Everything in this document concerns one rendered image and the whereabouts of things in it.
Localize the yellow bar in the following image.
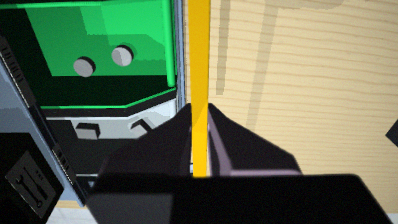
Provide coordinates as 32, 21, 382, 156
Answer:
188, 0, 211, 176

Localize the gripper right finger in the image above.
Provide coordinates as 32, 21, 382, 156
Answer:
207, 103, 303, 176

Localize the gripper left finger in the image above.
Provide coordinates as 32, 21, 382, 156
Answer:
96, 103, 192, 178

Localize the grey metal disc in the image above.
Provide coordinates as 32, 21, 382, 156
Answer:
73, 56, 96, 77

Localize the grey steel disc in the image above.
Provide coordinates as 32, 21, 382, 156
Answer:
112, 45, 134, 66

